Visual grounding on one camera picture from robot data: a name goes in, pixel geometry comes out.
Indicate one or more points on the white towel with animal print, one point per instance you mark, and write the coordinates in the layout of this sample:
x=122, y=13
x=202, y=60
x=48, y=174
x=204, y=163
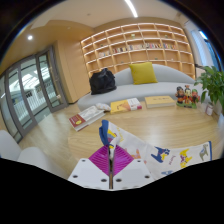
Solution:
x=146, y=146

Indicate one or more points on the yellow cushion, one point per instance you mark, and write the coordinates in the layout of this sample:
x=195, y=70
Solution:
x=142, y=73

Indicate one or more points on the white chair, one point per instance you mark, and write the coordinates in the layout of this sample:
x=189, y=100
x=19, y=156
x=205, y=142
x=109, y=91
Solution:
x=20, y=151

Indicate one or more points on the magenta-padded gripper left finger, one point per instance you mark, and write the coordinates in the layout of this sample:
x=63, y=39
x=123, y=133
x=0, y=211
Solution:
x=87, y=173

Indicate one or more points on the black bag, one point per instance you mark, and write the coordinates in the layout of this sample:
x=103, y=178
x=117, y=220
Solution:
x=102, y=81

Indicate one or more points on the small white and red book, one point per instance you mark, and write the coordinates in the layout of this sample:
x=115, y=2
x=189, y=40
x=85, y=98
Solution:
x=135, y=103

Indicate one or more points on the long ceiling strip light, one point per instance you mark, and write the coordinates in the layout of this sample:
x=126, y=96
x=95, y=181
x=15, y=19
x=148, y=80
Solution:
x=131, y=8

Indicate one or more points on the yellow and orange book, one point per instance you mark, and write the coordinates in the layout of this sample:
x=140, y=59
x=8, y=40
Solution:
x=119, y=106

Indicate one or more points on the dark framed window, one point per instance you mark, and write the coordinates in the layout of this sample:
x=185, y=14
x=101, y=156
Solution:
x=210, y=50

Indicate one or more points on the wooden wall shelf unit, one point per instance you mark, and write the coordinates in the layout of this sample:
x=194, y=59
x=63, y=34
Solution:
x=140, y=46

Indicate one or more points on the grey framed glass door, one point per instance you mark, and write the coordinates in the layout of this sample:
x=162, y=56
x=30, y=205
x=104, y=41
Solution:
x=31, y=86

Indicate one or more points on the colourful cartoon figurine set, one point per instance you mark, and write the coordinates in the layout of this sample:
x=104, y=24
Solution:
x=187, y=96

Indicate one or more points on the green potted plant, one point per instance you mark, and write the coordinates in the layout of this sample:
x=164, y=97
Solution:
x=211, y=83

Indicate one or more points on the crumpled white paper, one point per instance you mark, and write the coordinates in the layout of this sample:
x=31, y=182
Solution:
x=104, y=106

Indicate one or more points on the light grey curved sofa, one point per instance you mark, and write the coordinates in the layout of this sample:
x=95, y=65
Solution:
x=133, y=90

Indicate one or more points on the small white and red cup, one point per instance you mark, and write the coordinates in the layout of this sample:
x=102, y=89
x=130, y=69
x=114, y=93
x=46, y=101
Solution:
x=209, y=109

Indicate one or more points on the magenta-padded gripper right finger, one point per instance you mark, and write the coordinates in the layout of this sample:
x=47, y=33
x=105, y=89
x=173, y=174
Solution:
x=133, y=173

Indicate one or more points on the flat yellow book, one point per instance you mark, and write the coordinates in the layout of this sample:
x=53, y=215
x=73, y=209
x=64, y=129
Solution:
x=159, y=101

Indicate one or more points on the round recessed ceiling light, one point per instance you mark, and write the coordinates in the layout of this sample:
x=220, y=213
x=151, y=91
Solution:
x=30, y=37

